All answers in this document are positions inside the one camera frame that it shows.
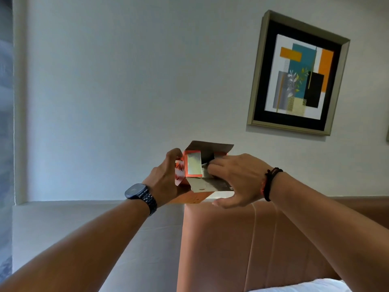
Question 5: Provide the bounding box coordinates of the person's right hand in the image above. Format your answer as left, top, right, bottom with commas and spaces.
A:
207, 153, 274, 209

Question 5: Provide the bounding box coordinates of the person's left hand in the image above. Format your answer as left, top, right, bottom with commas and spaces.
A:
142, 148, 195, 208

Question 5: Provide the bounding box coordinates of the orange tissue carton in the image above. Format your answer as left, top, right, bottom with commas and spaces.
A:
169, 140, 235, 205

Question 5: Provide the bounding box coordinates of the person's right forearm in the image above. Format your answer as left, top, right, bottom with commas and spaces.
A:
269, 172, 389, 292

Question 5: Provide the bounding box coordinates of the person's left forearm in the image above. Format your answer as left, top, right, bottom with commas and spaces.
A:
0, 199, 151, 292

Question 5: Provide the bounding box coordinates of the dark wristwatch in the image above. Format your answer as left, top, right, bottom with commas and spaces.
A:
124, 183, 158, 217

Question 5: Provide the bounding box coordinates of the brown padded headboard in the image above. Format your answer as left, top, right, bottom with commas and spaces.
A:
176, 196, 389, 292

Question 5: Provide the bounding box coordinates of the framed abstract picture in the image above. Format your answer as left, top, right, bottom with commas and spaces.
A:
246, 9, 351, 137

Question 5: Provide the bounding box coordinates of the large white pillow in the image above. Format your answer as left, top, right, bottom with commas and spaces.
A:
248, 278, 353, 292

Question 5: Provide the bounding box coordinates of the grey curtain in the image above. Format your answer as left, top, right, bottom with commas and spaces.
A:
0, 0, 15, 276

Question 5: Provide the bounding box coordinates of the black red wrist bracelet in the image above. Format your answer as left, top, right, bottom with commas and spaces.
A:
261, 167, 284, 202

